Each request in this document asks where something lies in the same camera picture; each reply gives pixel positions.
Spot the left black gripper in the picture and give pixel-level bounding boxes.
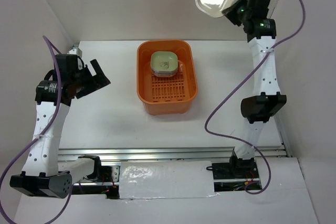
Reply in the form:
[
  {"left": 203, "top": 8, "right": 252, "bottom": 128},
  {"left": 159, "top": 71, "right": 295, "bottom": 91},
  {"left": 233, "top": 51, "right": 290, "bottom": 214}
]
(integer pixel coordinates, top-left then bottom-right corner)
[{"left": 71, "top": 59, "right": 110, "bottom": 99}]

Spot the green plate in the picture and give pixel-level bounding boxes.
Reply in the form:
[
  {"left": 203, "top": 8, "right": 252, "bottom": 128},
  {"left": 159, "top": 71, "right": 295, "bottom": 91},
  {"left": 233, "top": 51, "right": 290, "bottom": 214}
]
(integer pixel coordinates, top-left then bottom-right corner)
[{"left": 150, "top": 51, "right": 179, "bottom": 72}]

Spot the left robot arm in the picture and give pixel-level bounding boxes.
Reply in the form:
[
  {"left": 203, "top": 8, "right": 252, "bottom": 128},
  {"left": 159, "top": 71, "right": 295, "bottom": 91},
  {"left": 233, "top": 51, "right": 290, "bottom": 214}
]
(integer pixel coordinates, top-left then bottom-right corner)
[{"left": 10, "top": 54, "right": 111, "bottom": 199}]

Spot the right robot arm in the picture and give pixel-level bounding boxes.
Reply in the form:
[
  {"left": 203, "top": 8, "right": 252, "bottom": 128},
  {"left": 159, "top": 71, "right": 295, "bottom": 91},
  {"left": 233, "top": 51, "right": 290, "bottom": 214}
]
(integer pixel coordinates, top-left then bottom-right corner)
[{"left": 209, "top": 0, "right": 287, "bottom": 179}]

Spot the orange plastic bin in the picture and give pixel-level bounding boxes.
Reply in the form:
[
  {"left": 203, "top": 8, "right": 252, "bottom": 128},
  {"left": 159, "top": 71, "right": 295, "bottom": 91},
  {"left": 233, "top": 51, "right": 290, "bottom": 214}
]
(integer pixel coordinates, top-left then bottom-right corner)
[{"left": 136, "top": 40, "right": 198, "bottom": 115}]

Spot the white sheet front cover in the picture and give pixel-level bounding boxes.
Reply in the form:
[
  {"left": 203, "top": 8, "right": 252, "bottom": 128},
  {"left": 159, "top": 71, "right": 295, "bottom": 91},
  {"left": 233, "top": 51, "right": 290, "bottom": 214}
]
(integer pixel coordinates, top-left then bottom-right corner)
[{"left": 119, "top": 161, "right": 215, "bottom": 199}]

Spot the aluminium rail frame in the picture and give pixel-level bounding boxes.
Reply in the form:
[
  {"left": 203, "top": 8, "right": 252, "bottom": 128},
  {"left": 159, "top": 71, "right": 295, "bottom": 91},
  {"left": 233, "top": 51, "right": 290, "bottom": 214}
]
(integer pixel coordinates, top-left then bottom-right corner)
[{"left": 57, "top": 40, "right": 293, "bottom": 196}]

